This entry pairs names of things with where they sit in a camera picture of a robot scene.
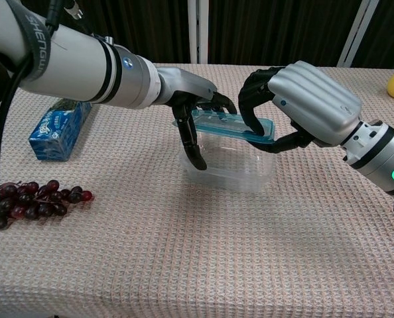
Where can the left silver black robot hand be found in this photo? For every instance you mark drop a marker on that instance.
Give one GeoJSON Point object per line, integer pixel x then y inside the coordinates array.
{"type": "Point", "coordinates": [183, 86]}

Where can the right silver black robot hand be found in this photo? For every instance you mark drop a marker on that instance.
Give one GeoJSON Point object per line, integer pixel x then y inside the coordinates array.
{"type": "Point", "coordinates": [316, 99]}

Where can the clear blue plastic container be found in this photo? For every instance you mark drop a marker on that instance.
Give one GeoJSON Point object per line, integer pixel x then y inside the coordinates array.
{"type": "Point", "coordinates": [223, 125]}
{"type": "Point", "coordinates": [233, 165]}

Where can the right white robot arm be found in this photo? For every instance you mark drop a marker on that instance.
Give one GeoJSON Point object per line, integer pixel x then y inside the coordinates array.
{"type": "Point", "coordinates": [382, 159]}

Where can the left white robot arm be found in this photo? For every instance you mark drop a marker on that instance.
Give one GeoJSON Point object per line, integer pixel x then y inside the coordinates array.
{"type": "Point", "coordinates": [81, 66]}

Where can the black curtain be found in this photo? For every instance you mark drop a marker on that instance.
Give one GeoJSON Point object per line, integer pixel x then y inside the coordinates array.
{"type": "Point", "coordinates": [266, 30]}

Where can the blue cookie package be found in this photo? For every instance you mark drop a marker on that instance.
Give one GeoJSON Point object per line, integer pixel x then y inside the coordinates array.
{"type": "Point", "coordinates": [57, 132]}

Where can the pink woven tablecloth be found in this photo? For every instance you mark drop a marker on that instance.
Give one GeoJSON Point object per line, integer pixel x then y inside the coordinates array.
{"type": "Point", "coordinates": [183, 248]}

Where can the bunch of red grapes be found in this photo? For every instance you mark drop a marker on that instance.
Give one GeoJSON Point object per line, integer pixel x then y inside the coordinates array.
{"type": "Point", "coordinates": [34, 198]}

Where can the white frame post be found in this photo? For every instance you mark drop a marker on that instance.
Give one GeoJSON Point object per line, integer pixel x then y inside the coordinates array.
{"type": "Point", "coordinates": [197, 30]}
{"type": "Point", "coordinates": [357, 33]}

